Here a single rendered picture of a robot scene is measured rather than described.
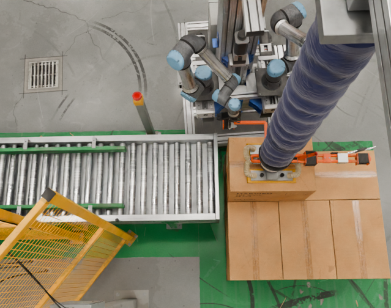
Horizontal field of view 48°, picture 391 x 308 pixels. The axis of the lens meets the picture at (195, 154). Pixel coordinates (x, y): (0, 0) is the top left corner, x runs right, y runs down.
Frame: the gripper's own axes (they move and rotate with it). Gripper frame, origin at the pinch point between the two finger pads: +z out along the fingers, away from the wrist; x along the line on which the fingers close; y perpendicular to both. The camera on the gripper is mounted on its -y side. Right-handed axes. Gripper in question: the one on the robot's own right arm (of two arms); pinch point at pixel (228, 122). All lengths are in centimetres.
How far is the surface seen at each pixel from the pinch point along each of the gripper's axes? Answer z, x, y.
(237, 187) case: 13.1, -43.4, 6.2
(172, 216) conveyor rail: 48, -59, -42
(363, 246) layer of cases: 53, -82, 103
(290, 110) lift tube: -105, -33, 22
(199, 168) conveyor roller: 53, -20, -21
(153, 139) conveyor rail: 48, 3, -58
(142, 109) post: 23, 20, -64
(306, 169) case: 13, -31, 55
